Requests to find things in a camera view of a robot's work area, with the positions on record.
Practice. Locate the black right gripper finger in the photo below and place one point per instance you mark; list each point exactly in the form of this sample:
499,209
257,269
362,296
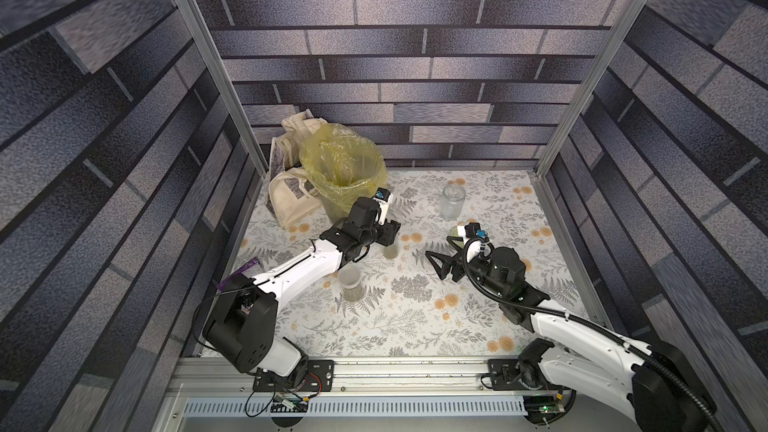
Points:
441,263
458,245

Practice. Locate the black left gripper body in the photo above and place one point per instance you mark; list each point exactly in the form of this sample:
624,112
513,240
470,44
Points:
385,234

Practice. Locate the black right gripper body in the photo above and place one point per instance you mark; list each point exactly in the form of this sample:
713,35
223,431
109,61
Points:
458,261

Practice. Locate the clear ribbed glass jar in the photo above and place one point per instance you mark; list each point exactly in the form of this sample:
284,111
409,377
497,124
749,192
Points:
452,200

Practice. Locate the clear jar near left arm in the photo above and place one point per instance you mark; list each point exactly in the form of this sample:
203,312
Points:
350,279

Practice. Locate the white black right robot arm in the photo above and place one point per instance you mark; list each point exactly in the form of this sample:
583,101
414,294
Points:
654,385

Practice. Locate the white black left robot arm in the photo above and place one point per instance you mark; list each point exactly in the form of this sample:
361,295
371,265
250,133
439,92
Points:
241,325

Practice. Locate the grey mesh trash bin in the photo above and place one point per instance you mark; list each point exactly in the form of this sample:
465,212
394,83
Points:
336,207

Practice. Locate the purple plastic package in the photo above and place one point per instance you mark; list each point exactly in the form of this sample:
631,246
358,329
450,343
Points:
254,262

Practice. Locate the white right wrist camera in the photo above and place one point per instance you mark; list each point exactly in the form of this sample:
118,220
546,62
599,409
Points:
465,233

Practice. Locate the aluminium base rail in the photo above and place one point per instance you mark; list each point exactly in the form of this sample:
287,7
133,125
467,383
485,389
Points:
358,388

